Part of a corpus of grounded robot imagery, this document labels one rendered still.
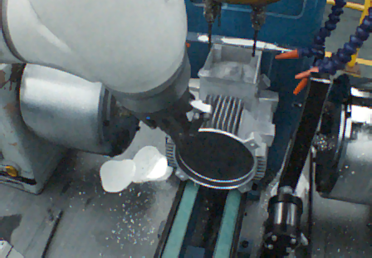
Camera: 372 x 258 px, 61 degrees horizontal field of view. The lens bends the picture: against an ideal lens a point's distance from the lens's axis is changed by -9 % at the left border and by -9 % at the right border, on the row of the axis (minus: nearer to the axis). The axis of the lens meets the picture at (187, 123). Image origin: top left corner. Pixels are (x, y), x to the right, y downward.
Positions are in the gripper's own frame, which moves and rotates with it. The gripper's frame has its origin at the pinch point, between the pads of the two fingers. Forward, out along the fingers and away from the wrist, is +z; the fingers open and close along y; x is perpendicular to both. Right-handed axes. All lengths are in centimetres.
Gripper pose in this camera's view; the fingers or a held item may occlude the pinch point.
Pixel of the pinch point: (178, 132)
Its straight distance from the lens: 56.9
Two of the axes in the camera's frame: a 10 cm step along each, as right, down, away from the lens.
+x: -2.2, 9.3, -2.9
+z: 1.2, 3.2, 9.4
